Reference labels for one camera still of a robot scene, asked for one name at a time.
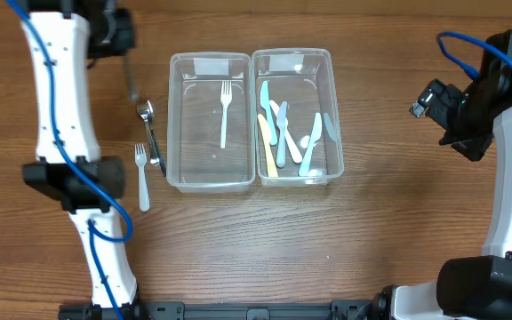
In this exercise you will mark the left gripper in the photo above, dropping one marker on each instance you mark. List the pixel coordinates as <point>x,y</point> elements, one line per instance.
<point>131,83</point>

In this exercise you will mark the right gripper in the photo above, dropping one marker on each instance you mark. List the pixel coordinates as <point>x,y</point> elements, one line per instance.
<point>453,129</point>

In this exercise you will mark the matte steel fork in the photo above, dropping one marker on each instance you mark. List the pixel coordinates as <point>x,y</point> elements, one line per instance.
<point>129,79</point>

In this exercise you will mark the shiny steel fork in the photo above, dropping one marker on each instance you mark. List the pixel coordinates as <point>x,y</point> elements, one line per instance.
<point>142,110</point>

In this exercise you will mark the dark handled steel fork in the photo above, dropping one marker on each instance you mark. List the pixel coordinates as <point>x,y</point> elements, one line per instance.
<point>159,156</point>

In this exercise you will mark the white plastic fork thin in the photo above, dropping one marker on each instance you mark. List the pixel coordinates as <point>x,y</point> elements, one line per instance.
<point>225,100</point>

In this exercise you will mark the white plastic fork thick handle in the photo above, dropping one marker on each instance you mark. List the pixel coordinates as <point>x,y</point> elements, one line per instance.
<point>140,161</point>

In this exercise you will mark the light blue plastic knife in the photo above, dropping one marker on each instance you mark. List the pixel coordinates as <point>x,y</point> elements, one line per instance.
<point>314,137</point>

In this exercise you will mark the pale white plastic knife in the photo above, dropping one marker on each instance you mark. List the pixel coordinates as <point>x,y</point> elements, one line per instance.
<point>281,145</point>

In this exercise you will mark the mint green plastic knife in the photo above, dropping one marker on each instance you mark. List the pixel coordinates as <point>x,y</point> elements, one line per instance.
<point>265,104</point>

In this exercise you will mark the yellow plastic knife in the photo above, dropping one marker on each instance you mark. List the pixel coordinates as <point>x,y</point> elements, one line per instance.
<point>265,133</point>

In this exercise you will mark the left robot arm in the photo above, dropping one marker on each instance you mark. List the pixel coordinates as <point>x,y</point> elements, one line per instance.
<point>65,38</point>

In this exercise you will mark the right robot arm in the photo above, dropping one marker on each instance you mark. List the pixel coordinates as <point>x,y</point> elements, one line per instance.
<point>477,287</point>

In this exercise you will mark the left clear plastic container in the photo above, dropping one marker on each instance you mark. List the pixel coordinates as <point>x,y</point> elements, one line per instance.
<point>195,161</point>

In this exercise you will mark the clear plastic container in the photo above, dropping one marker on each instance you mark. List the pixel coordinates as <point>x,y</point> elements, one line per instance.
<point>195,161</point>
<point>303,77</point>

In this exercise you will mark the right clear plastic container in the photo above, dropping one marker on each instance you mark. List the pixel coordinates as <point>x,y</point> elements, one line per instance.
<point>303,77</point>

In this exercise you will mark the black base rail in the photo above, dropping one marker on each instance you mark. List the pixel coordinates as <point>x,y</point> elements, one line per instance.
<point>335,310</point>

